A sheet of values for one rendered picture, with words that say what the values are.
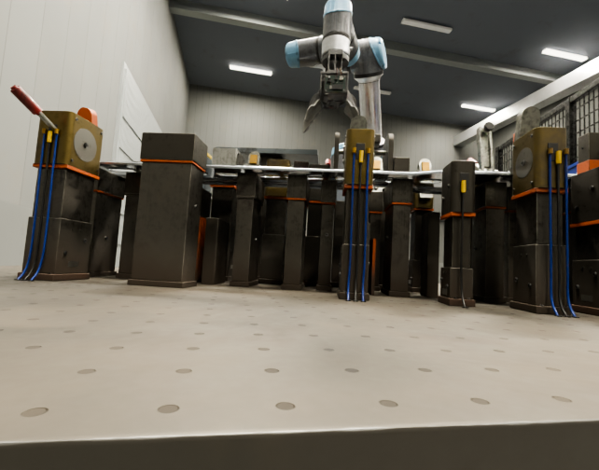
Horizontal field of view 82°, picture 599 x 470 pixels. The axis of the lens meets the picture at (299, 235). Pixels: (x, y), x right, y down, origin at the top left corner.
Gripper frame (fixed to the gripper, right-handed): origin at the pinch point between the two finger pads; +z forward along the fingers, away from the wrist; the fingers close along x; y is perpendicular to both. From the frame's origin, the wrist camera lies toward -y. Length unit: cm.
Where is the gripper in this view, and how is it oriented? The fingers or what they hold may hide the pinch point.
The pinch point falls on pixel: (331, 135)
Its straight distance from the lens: 96.5
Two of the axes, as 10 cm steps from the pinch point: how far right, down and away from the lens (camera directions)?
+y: -0.8, -0.6, -9.9
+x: 9.9, 0.5, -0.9
